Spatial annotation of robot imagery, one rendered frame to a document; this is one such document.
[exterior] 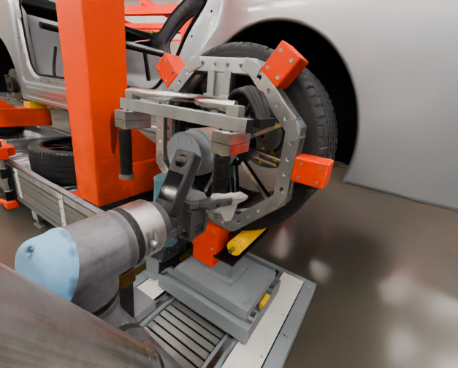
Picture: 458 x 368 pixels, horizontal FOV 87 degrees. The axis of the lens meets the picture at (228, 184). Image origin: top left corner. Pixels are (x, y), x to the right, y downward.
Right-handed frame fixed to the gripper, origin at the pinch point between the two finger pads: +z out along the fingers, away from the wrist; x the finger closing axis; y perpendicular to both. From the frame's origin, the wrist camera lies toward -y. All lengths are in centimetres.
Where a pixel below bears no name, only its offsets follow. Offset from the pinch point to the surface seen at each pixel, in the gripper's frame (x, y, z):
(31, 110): -255, 17, 59
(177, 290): -31, 68, 23
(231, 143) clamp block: 2.4, -9.9, -1.1
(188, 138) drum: -15.5, -6.9, 6.1
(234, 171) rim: -14.1, 7.3, 31.1
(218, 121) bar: -3.2, -13.4, 1.6
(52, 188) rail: -125, 44, 15
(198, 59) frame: -25.3, -28.0, 20.3
